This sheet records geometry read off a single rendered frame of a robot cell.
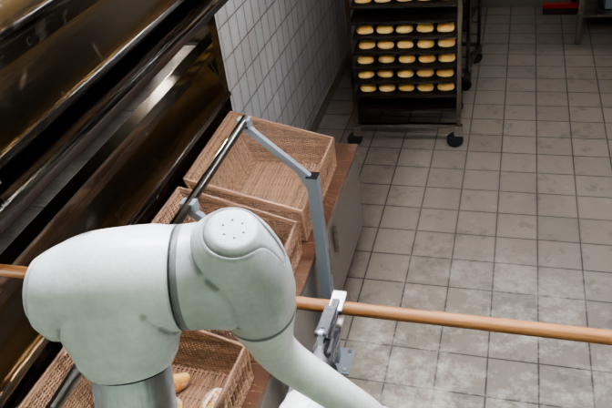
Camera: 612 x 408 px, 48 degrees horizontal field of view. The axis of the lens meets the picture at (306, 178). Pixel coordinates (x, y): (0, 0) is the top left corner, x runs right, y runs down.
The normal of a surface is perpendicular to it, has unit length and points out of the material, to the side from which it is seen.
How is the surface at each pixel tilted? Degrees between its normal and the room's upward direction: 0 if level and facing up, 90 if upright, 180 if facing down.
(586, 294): 0
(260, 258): 78
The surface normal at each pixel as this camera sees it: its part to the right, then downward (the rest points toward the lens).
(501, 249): -0.11, -0.83
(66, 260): -0.28, -0.60
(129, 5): 0.86, -0.23
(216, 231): 0.13, -0.63
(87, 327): -0.10, 0.29
